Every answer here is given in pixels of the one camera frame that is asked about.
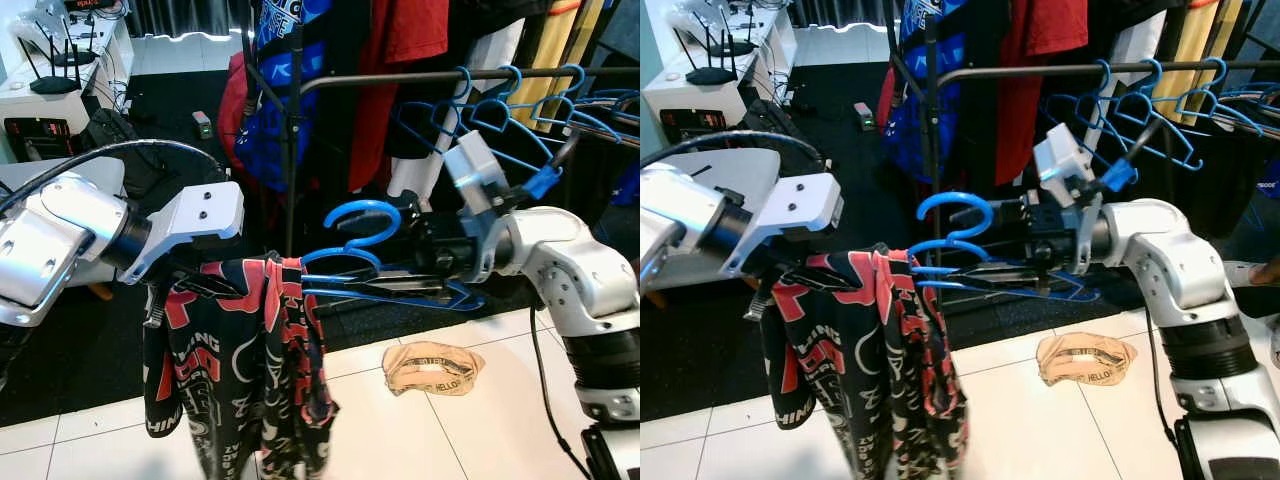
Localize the blue printed hanging garment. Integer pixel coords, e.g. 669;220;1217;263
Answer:
238;0;333;193
885;0;976;186

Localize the black curtain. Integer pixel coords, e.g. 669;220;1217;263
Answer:
790;0;891;29
130;0;251;39

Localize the red hanging garment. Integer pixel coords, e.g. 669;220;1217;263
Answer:
995;0;1091;186
876;60;906;131
216;50;253;151
348;0;451;193

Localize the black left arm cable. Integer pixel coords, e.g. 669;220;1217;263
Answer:
0;138;229;216
640;128;826;171

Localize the beige cap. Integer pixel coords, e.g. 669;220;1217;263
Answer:
381;341;488;397
1036;333;1139;389

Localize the black device red display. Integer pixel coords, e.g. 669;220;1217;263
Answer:
4;117;73;161
660;108;731;143

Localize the black wifi router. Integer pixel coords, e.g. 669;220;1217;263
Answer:
690;0;766;59
18;38;89;97
672;25;746;87
35;10;101;69

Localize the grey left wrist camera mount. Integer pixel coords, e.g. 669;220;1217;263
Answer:
118;181;247;287
718;171;846;281

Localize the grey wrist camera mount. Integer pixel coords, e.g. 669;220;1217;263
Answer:
718;171;846;281
118;181;247;287
443;130;513;283
1032;122;1106;276

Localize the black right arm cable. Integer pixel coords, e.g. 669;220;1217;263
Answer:
1098;115;1186;476
518;130;593;480

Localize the white hanging garment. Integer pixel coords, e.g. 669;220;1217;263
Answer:
385;18;528;213
1035;10;1166;191

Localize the blue plastic clothes hanger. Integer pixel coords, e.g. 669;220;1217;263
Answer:
298;199;488;313
470;64;601;151
530;62;641;151
388;66;549;179
1040;58;1201;171
905;190;1101;303
1170;55;1280;141
1110;56;1241;151

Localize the black red lettered shirt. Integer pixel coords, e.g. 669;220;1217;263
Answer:
142;256;341;480
758;250;971;480

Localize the black metal clothes rack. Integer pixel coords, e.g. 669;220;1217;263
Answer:
885;15;1280;251
240;20;641;261

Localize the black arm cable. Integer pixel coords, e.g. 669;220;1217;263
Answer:
518;130;593;480
0;138;229;216
640;128;826;171
1098;115;1186;476

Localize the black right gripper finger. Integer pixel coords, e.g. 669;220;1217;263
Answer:
947;278;1055;294
350;282;456;298
348;268;453;285
945;264;1053;281

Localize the white desk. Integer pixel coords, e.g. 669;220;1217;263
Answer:
0;0;137;163
643;0;798;151

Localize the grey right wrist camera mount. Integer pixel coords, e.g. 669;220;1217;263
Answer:
443;130;513;283
1032;122;1106;276

